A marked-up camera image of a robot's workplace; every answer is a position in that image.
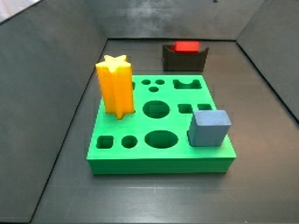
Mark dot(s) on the yellow star prism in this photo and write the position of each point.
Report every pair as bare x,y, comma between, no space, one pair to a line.
116,86

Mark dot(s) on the red double-square block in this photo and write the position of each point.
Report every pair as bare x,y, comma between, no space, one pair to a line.
186,46

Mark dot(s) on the black curved block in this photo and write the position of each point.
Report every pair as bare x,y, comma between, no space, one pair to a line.
176,61

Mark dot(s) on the green shape-sorting board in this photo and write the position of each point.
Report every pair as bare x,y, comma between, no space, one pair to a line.
147,142

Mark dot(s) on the blue square block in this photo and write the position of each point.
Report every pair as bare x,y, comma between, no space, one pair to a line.
208,128

